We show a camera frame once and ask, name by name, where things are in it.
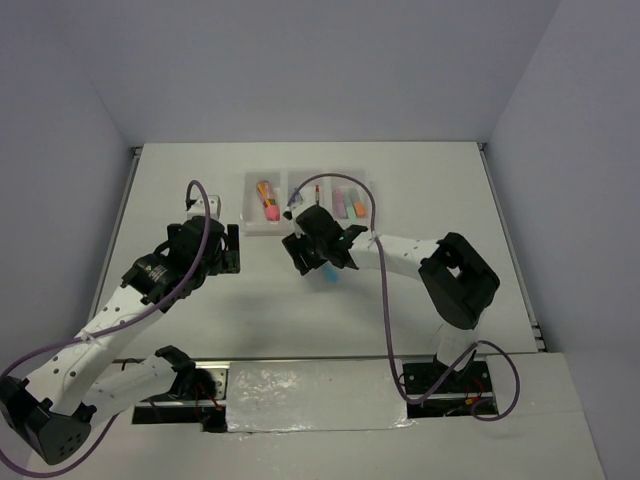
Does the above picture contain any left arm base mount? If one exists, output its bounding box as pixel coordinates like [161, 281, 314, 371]
[131, 362, 229, 433]

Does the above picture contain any purple highlighter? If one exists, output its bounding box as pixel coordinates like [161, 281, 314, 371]
[333, 189, 348, 219]

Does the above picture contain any blue pen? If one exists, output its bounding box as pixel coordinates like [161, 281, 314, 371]
[291, 189, 306, 209]

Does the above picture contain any blue highlighter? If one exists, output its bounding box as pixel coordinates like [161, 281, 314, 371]
[321, 265, 339, 284]

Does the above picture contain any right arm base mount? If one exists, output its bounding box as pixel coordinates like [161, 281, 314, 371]
[399, 357, 501, 421]

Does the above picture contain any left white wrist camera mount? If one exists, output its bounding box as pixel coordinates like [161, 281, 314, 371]
[187, 195, 221, 220]

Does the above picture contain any orange highlighter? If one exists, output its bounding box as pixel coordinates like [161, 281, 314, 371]
[350, 189, 368, 219]

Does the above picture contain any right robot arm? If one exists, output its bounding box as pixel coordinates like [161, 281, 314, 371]
[282, 206, 500, 391]

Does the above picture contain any green highlighter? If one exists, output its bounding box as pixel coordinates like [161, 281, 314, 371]
[343, 189, 357, 221]

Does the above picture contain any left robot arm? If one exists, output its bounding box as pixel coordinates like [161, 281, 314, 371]
[1, 215, 240, 465]

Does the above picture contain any silver tape sheet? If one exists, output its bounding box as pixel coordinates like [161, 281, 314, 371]
[226, 360, 410, 433]

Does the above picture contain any white three-compartment tray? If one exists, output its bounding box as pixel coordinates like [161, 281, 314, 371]
[240, 169, 371, 236]

